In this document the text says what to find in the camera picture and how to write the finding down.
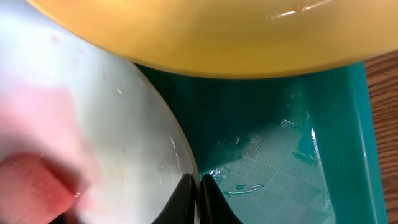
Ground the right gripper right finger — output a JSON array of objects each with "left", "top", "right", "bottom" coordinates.
[{"left": 200, "top": 174, "right": 242, "bottom": 224}]

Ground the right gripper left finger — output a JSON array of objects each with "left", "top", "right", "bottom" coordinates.
[{"left": 152, "top": 173, "right": 197, "bottom": 224}]

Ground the light blue plate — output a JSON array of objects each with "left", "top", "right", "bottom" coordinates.
[{"left": 1, "top": 1, "right": 198, "bottom": 223}]

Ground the yellow plate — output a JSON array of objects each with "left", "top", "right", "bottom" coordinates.
[{"left": 31, "top": 0, "right": 397, "bottom": 78}]

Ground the teal plastic tray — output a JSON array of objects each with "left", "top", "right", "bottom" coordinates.
[{"left": 140, "top": 63, "right": 387, "bottom": 223}]

